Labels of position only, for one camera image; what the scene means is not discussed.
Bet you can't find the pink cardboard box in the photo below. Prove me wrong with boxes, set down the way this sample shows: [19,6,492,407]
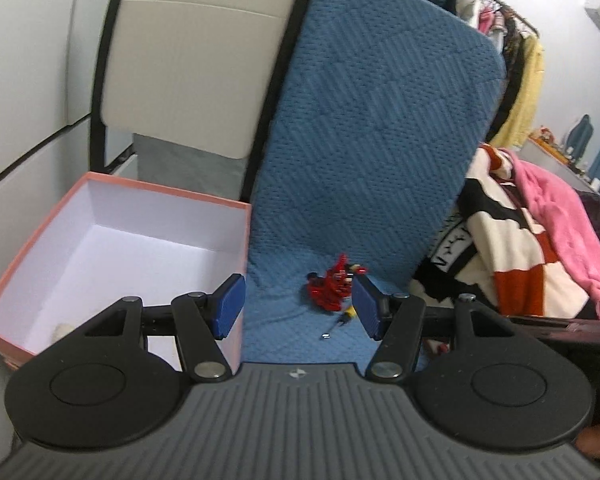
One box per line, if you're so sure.
[0,171,253,372]

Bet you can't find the yellow hanging garment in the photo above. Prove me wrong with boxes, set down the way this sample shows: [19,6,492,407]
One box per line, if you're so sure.
[490,35,546,149]

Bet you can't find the blue textured chair cover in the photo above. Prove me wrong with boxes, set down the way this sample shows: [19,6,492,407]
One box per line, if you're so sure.
[242,0,507,377]

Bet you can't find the red brick toy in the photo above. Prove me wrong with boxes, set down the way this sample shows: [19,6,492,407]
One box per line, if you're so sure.
[307,255,369,311]

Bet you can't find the small yellow-handled screwdriver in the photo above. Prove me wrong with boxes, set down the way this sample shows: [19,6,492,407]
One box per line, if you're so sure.
[321,306,359,340]

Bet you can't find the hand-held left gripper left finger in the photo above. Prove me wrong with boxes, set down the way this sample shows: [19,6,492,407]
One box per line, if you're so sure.
[80,274,247,383]

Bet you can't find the beige chair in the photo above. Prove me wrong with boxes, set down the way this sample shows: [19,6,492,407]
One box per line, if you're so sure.
[91,0,313,202]

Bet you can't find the blue-grey hanging jacket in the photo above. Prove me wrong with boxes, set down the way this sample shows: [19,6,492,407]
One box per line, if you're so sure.
[565,115,595,162]

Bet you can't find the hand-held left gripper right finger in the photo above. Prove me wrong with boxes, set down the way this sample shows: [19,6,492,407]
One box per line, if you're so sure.
[352,276,533,383]

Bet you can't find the grey cluttered side table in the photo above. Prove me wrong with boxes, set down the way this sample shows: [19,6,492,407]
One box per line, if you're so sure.
[522,127,600,196]

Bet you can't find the pink fleece garment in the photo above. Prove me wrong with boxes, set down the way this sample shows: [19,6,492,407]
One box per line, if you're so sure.
[505,147,600,324]

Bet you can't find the black white orange blanket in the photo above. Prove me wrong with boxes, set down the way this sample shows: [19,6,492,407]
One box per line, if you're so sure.
[410,142,592,319]

